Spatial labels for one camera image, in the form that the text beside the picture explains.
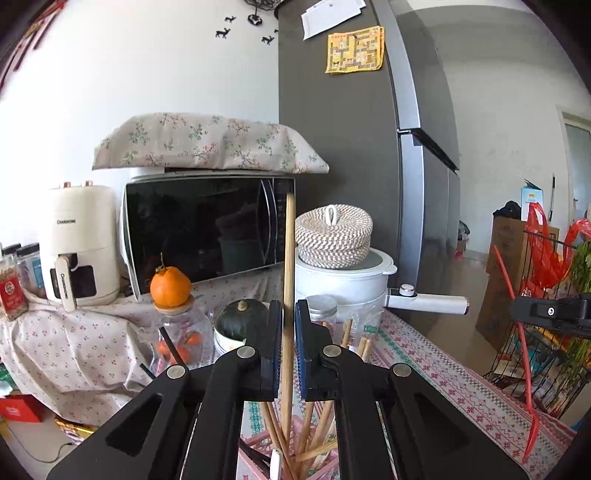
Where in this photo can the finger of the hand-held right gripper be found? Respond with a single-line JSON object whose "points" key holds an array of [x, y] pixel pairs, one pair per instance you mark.
{"points": [[549, 314]]}

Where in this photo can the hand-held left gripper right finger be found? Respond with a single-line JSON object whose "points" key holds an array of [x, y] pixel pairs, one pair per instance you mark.
{"points": [[300, 341]]}

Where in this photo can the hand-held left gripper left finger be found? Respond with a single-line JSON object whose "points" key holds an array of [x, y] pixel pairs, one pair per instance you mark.
{"points": [[277, 341]]}

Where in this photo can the single wooden chopstick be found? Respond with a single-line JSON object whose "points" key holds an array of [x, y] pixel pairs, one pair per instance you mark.
{"points": [[289, 258]]}

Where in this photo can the bundle of wooden chopsticks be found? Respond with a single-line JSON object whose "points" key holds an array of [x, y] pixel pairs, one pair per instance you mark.
{"points": [[321, 427]]}

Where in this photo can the pink perforated utensil holder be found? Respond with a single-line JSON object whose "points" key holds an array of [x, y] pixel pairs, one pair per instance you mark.
{"points": [[258, 445]]}

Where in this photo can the white plastic spoon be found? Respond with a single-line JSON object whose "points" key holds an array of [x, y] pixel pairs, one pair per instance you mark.
{"points": [[276, 464]]}

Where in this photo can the red plastic spoon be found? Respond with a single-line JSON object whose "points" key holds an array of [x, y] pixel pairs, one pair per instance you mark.
{"points": [[532, 436]]}

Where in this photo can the clear jar of goji berries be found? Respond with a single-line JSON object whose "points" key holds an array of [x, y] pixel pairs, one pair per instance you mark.
{"points": [[321, 304]]}

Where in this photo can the dark green squash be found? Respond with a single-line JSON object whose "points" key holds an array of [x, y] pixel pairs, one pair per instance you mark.
{"points": [[240, 318]]}

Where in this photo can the red plastic bag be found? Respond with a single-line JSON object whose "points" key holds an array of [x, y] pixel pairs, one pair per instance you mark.
{"points": [[538, 258]]}

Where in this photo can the green leafy vegetable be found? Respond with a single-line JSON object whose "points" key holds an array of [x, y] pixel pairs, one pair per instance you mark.
{"points": [[582, 267]]}

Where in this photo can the clear jar of dried slices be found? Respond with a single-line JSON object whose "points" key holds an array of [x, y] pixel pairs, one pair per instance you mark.
{"points": [[369, 323]]}

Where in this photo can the cardboard box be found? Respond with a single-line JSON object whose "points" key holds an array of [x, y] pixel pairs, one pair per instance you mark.
{"points": [[503, 258]]}

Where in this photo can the glass jar with wooden lid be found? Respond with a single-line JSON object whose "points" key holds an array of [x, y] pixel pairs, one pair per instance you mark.
{"points": [[201, 321]]}

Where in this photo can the small orange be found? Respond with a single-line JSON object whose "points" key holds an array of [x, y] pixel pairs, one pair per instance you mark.
{"points": [[183, 355], [161, 349], [195, 339]]}

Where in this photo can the woven lidded basket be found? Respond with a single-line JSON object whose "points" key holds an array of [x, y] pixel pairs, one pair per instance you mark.
{"points": [[332, 240]]}

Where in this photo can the black bag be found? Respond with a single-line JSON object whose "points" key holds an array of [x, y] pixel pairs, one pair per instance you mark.
{"points": [[508, 210]]}

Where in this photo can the blue paper box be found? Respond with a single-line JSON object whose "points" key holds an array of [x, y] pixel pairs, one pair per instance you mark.
{"points": [[531, 203]]}

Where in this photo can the large orange with stem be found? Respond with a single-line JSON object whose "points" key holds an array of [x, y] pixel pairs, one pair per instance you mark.
{"points": [[170, 288]]}

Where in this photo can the black microwave oven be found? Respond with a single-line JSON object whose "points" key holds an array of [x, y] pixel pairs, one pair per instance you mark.
{"points": [[198, 226]]}

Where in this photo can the white door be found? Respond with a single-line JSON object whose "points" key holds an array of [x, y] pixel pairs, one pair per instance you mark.
{"points": [[577, 161]]}

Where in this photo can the grey refrigerator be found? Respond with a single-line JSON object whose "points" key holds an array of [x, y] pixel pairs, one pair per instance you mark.
{"points": [[351, 161]]}

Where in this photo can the white small-flower tablecloth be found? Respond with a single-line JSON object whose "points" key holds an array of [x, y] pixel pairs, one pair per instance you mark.
{"points": [[69, 350]]}

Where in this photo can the floral cover cloth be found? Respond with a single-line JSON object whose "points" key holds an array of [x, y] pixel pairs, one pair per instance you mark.
{"points": [[207, 143]]}

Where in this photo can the white air fryer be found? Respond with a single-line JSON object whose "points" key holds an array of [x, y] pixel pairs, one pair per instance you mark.
{"points": [[78, 230]]}

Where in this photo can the clear spice jar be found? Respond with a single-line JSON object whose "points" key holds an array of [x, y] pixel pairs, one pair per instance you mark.
{"points": [[32, 272]]}

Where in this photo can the red box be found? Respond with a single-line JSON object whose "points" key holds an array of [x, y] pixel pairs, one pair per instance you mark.
{"points": [[18, 408]]}

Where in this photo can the red label spice jar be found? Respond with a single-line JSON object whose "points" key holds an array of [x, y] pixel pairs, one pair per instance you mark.
{"points": [[11, 290]]}

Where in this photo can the yellow embroidered cloth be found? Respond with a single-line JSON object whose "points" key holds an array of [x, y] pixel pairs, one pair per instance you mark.
{"points": [[355, 48]]}

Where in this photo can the white papers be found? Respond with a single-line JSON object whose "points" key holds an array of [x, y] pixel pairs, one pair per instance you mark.
{"points": [[328, 14]]}

